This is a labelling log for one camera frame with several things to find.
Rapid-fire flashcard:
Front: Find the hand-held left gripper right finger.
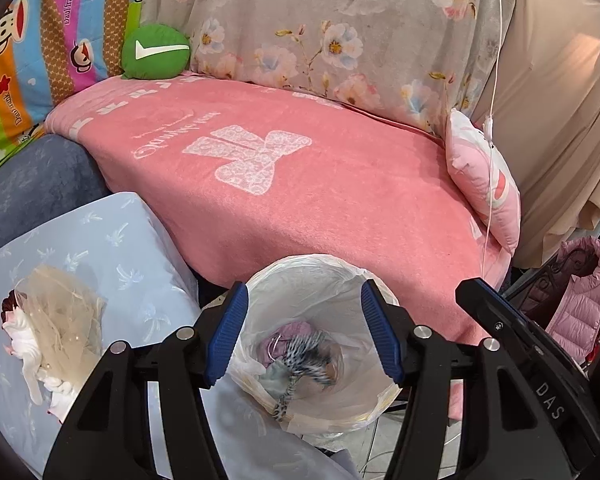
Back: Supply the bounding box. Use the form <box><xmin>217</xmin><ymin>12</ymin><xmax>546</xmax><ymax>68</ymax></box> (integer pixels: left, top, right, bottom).
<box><xmin>360</xmin><ymin>279</ymin><xmax>571</xmax><ymax>480</ymax></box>

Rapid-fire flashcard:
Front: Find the light blue printed pillow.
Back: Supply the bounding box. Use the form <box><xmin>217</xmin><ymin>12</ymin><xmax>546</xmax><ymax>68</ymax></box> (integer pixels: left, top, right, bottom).
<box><xmin>0</xmin><ymin>192</ymin><xmax>361</xmax><ymax>480</ymax></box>

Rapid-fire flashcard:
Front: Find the beige curtain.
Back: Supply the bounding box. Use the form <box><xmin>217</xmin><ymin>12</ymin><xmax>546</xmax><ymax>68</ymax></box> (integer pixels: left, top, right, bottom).
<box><xmin>472</xmin><ymin>0</ymin><xmax>600</xmax><ymax>268</ymax></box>

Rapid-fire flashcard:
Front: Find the pink puffer jacket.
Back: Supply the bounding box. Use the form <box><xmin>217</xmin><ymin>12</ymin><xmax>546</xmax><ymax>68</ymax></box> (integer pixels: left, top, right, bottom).
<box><xmin>522</xmin><ymin>237</ymin><xmax>600</xmax><ymax>366</ymax></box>

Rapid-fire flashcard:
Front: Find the pink and white pillow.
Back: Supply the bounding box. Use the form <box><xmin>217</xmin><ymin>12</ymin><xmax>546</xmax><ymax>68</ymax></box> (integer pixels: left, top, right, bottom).
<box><xmin>445</xmin><ymin>108</ymin><xmax>522</xmax><ymax>256</ymax></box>

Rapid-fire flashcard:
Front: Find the thin white cord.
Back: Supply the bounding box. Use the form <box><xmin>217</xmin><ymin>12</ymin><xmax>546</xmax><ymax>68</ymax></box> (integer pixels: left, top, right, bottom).
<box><xmin>482</xmin><ymin>0</ymin><xmax>506</xmax><ymax>271</ymax></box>

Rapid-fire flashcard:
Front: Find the grey floral sheet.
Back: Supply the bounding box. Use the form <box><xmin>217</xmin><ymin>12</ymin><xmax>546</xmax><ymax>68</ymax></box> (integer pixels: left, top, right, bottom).
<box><xmin>140</xmin><ymin>0</ymin><xmax>523</xmax><ymax>136</ymax></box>

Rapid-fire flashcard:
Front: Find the green round cushion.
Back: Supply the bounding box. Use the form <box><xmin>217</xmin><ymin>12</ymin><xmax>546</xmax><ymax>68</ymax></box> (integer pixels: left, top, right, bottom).
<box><xmin>120</xmin><ymin>22</ymin><xmax>191</xmax><ymax>81</ymax></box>

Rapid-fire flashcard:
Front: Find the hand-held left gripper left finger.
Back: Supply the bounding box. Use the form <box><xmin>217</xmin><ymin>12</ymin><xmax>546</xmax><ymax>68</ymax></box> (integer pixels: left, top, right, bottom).
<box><xmin>42</xmin><ymin>281</ymin><xmax>251</xmax><ymax>480</ymax></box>

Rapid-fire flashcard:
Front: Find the blue-grey sofa cushion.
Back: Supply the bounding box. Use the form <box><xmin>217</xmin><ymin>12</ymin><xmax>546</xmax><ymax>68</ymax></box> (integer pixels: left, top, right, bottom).
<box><xmin>0</xmin><ymin>132</ymin><xmax>111</xmax><ymax>261</ymax></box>

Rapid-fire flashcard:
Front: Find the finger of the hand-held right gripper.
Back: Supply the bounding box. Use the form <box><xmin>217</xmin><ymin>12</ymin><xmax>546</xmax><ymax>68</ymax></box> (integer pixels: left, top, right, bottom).
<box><xmin>455</xmin><ymin>278</ymin><xmax>529</xmax><ymax>348</ymax></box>

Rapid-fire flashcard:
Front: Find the striped monkey print sheet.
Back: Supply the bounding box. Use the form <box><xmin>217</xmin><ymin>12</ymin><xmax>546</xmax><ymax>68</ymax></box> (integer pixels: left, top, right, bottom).
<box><xmin>0</xmin><ymin>0</ymin><xmax>148</xmax><ymax>181</ymax></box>

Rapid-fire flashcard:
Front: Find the pink scrunchie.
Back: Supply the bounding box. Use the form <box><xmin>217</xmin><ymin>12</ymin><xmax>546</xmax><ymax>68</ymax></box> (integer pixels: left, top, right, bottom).
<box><xmin>259</xmin><ymin>322</ymin><xmax>316</xmax><ymax>366</ymax></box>

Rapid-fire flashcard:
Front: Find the dark red velvet scrunchie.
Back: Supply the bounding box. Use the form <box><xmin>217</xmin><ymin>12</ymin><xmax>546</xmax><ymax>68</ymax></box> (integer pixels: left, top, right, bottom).
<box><xmin>0</xmin><ymin>287</ymin><xmax>23</xmax><ymax>323</ymax></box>

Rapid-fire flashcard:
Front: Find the white scrunchie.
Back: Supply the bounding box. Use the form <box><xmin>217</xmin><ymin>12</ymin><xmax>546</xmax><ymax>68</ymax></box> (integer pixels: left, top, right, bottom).
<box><xmin>2</xmin><ymin>307</ymin><xmax>81</xmax><ymax>411</ymax></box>

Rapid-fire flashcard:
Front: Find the pale green scrunchie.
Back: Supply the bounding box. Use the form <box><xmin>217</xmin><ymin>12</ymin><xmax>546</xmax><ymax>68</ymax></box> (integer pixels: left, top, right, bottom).
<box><xmin>262</xmin><ymin>360</ymin><xmax>291</xmax><ymax>401</ymax></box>

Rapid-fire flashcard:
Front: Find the zebra striped scrunchie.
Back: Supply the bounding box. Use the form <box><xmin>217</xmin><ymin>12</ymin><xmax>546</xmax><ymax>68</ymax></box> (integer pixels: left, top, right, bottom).
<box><xmin>272</xmin><ymin>331</ymin><xmax>343</xmax><ymax>421</ymax></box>

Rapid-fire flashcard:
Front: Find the pink blanket with bow print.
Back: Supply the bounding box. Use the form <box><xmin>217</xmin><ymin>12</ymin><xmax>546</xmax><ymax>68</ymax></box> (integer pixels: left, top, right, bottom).
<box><xmin>45</xmin><ymin>72</ymin><xmax>511</xmax><ymax>421</ymax></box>

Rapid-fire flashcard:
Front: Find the round bin with white bag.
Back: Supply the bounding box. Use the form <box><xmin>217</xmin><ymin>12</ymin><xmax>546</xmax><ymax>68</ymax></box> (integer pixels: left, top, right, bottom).
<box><xmin>228</xmin><ymin>255</ymin><xmax>406</xmax><ymax>436</ymax></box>

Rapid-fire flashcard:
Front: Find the beige tulle scrunchie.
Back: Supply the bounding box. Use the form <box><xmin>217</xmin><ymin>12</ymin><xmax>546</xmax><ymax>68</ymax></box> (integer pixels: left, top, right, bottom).
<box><xmin>15</xmin><ymin>262</ymin><xmax>108</xmax><ymax>388</ymax></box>

